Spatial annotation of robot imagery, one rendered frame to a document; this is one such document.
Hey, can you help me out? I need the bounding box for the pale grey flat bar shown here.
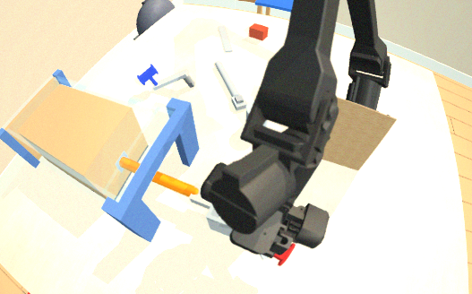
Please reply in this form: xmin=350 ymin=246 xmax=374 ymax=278
xmin=219 ymin=26 xmax=232 ymax=53

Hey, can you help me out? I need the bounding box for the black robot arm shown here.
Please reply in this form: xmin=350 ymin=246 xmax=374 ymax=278
xmin=209 ymin=0 xmax=391 ymax=259

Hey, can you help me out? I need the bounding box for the blue and grey crank handle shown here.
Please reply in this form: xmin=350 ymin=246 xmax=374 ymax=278
xmin=137 ymin=65 xmax=195 ymax=91

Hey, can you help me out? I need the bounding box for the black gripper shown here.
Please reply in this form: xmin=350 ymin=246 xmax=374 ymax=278
xmin=200 ymin=162 xmax=330 ymax=249

